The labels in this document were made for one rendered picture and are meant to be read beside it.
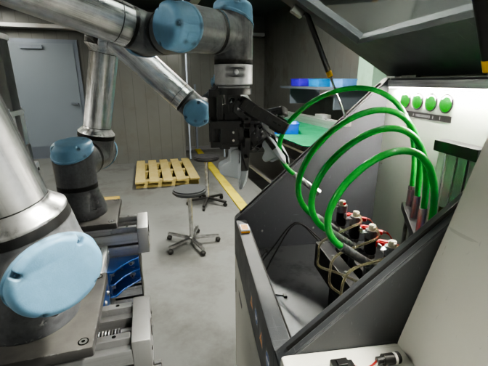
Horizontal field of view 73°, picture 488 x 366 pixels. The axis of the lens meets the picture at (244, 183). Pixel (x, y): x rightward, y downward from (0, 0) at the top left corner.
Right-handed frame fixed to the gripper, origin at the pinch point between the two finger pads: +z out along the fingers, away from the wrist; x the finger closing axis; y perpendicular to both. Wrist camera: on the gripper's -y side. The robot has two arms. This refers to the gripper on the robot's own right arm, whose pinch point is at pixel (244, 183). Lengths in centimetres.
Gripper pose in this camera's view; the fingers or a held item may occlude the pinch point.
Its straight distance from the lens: 71.6
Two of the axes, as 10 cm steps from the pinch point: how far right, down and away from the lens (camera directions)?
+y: -9.9, 0.4, -1.3
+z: 0.0, 9.6, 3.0
